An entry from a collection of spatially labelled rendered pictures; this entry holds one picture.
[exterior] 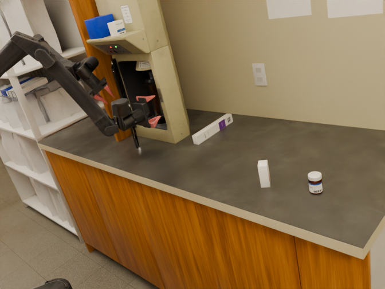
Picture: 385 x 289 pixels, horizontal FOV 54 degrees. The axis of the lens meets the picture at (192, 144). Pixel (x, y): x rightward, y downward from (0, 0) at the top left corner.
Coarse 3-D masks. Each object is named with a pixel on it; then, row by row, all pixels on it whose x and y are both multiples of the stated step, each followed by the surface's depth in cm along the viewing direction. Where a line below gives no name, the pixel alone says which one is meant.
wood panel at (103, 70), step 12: (72, 0) 179; (84, 0) 183; (72, 12) 183; (84, 12) 184; (96, 12) 189; (84, 24) 185; (84, 36) 186; (96, 48) 192; (108, 60) 198; (96, 72) 194; (108, 72) 199; (108, 96) 201; (108, 108) 202; (120, 132) 209
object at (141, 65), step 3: (138, 63) 185; (141, 63) 183; (144, 63) 182; (147, 63) 182; (138, 66) 185; (141, 66) 183; (144, 66) 182; (147, 66) 182; (150, 66) 182; (138, 69) 185; (141, 69) 184; (144, 69) 182; (147, 69) 182
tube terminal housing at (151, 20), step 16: (96, 0) 180; (112, 0) 172; (128, 0) 165; (144, 0) 164; (144, 16) 165; (160, 16) 171; (160, 32) 173; (160, 48) 174; (160, 64) 175; (160, 80) 177; (176, 80) 184; (176, 96) 186; (176, 112) 187; (144, 128) 203; (176, 128) 189
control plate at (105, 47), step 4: (112, 44) 172; (116, 44) 170; (100, 48) 183; (104, 48) 181; (108, 48) 179; (112, 48) 177; (116, 48) 175; (120, 48) 173; (124, 48) 172; (108, 52) 185; (112, 52) 183; (120, 52) 179; (124, 52) 177; (128, 52) 175
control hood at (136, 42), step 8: (128, 32) 171; (136, 32) 164; (144, 32) 166; (88, 40) 180; (96, 40) 175; (104, 40) 171; (112, 40) 167; (120, 40) 163; (128, 40) 161; (136, 40) 164; (144, 40) 167; (128, 48) 170; (136, 48) 166; (144, 48) 168
